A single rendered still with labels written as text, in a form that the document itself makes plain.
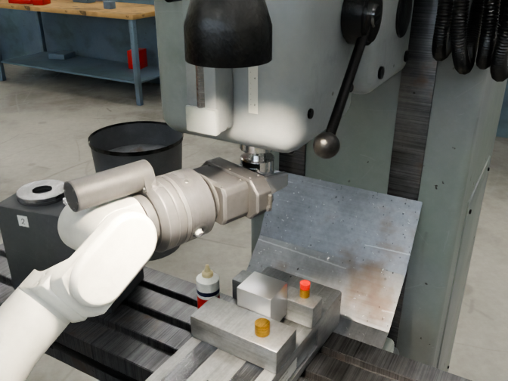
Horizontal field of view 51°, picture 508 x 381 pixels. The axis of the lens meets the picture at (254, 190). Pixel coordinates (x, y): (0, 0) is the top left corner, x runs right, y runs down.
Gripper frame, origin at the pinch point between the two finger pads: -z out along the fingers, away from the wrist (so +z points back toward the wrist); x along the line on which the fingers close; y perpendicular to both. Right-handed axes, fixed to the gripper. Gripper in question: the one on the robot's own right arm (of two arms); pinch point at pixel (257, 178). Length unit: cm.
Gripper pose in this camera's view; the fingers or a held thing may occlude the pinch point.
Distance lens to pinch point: 74.7
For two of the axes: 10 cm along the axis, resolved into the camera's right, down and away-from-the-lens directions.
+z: -7.3, 2.8, -6.2
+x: -6.8, -3.1, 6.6
